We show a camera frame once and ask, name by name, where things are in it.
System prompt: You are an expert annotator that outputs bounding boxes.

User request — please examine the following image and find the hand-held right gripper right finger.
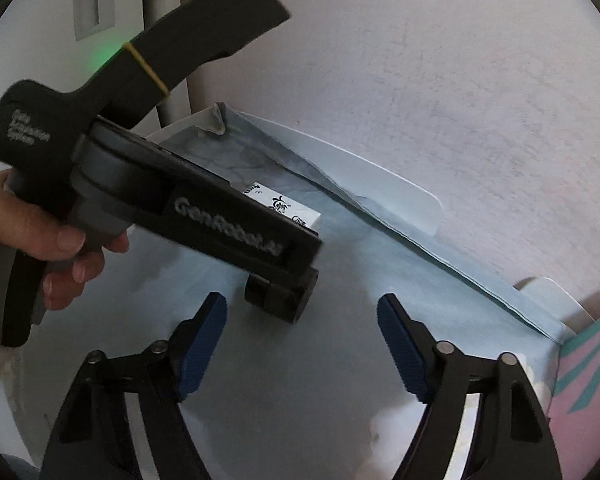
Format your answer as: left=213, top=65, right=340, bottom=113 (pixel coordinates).
left=377, top=293, right=564, bottom=480

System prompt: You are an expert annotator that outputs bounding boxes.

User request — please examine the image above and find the person's left hand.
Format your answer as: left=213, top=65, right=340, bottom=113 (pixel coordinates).
left=0, top=167, right=131, bottom=313

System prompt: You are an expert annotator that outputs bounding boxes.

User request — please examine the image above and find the floral blue cloth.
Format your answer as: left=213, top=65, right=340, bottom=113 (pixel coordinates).
left=25, top=102, right=569, bottom=480

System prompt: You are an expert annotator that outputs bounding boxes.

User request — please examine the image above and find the pink striped cardboard box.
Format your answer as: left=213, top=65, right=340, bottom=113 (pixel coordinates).
left=549, top=304, right=600, bottom=461

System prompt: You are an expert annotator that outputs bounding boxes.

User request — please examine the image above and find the yellow rubber band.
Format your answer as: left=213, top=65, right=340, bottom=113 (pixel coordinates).
left=122, top=42, right=171, bottom=97

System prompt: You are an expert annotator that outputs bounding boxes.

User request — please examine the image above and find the white box with black print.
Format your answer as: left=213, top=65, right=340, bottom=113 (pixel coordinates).
left=240, top=182, right=324, bottom=232

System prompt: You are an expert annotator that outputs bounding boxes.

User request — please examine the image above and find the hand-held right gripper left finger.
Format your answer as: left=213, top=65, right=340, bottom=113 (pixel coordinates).
left=40, top=291, right=229, bottom=480

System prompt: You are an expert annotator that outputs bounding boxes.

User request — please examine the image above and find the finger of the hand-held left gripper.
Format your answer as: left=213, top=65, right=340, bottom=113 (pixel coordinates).
left=244, top=266, right=321, bottom=324

